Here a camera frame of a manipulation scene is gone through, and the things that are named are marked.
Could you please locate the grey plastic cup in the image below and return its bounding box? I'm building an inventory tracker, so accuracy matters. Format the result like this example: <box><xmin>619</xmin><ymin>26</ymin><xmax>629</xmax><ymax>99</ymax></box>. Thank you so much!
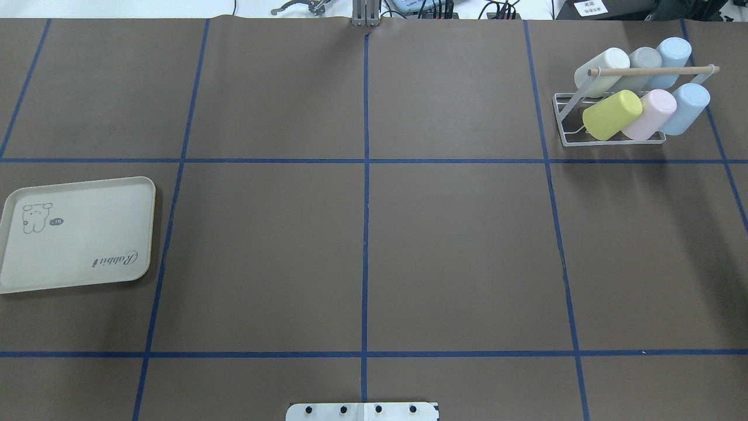
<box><xmin>627</xmin><ymin>46</ymin><xmax>663</xmax><ymax>92</ymax></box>

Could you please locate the white wire cup rack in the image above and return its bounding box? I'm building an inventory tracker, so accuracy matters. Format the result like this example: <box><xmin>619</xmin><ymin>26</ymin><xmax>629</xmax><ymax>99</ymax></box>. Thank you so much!
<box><xmin>553</xmin><ymin>64</ymin><xmax>721</xmax><ymax>147</ymax></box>

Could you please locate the pink plastic cup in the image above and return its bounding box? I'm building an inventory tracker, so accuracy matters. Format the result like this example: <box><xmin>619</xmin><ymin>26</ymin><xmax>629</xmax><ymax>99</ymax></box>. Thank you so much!
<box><xmin>622</xmin><ymin>89</ymin><xmax>677</xmax><ymax>142</ymax></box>

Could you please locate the yellow plastic cup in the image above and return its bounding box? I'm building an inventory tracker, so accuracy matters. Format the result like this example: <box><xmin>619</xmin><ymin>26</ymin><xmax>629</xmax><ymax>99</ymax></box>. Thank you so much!
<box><xmin>582</xmin><ymin>90</ymin><xmax>643</xmax><ymax>141</ymax></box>

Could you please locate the blue plastic cup front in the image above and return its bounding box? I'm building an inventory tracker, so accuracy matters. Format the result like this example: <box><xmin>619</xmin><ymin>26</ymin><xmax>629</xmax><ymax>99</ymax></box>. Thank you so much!
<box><xmin>647</xmin><ymin>37</ymin><xmax>692</xmax><ymax>90</ymax></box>

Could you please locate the blue plastic cup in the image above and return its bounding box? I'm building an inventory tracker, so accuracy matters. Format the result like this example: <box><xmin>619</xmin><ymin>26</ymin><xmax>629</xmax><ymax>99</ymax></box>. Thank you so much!
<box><xmin>660</xmin><ymin>82</ymin><xmax>711</xmax><ymax>136</ymax></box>
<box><xmin>647</xmin><ymin>37</ymin><xmax>692</xmax><ymax>90</ymax></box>

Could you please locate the cream plastic tray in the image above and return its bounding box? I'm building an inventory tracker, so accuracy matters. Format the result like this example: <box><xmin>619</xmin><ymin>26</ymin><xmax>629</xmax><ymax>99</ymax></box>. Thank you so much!
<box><xmin>1</xmin><ymin>176</ymin><xmax>157</xmax><ymax>294</ymax></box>

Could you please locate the cream plastic cup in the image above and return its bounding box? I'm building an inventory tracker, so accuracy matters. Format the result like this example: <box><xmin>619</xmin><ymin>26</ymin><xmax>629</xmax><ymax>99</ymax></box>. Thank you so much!
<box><xmin>574</xmin><ymin>47</ymin><xmax>631</xmax><ymax>98</ymax></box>

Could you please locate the aluminium frame post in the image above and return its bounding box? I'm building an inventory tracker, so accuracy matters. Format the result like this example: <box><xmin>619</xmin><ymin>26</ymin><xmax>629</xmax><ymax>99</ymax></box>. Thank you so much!
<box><xmin>352</xmin><ymin>0</ymin><xmax>382</xmax><ymax>27</ymax></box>

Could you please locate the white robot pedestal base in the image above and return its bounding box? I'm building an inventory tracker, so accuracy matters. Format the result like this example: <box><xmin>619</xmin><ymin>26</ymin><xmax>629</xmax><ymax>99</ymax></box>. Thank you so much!
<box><xmin>285</xmin><ymin>402</ymin><xmax>440</xmax><ymax>420</ymax></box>

